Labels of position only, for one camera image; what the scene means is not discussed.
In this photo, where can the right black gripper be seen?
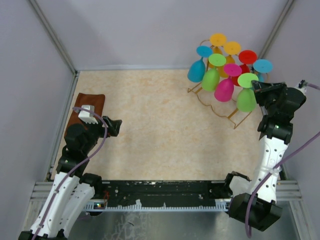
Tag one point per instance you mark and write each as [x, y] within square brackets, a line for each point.
[261, 88]

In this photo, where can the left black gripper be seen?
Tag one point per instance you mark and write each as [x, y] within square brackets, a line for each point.
[113, 126]

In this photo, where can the green wine glass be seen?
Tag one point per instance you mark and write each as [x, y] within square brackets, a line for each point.
[211, 78]
[246, 101]

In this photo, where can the pink wine glass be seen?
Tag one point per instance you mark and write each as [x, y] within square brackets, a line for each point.
[225, 89]

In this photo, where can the blue wine glass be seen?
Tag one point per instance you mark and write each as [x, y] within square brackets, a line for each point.
[198, 68]
[262, 67]

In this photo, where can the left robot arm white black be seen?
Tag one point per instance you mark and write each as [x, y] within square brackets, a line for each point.
[72, 188]

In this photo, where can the red wine glass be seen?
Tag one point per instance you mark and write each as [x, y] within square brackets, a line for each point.
[246, 58]

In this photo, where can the yellow wine glass front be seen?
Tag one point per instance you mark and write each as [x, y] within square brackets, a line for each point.
[231, 48]

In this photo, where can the yellow wine glass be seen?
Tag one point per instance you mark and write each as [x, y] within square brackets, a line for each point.
[231, 48]
[217, 40]

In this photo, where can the yellow wine glass back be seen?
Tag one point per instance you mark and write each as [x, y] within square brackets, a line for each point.
[217, 40]

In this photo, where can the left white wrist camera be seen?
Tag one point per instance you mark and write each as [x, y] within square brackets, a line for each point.
[87, 117]

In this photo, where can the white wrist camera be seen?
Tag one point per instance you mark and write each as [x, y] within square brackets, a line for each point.
[87, 117]
[302, 86]

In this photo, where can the gold wire glass rack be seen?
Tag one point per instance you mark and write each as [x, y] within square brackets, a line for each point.
[225, 110]

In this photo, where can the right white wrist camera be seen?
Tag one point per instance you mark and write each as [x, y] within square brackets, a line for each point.
[302, 86]

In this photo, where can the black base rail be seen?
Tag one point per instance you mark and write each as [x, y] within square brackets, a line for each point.
[160, 196]

